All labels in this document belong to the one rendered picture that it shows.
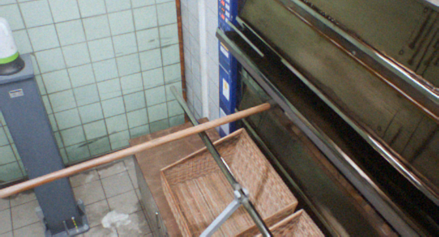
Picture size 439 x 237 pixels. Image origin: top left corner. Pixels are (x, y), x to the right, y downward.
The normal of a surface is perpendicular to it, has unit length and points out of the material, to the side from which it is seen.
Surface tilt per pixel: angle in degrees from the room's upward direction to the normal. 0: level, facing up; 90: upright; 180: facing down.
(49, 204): 90
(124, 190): 0
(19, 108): 90
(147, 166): 0
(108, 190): 0
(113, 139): 90
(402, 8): 70
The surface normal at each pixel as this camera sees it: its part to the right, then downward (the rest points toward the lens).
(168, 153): -0.01, -0.78
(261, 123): -0.86, -0.01
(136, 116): 0.42, 0.57
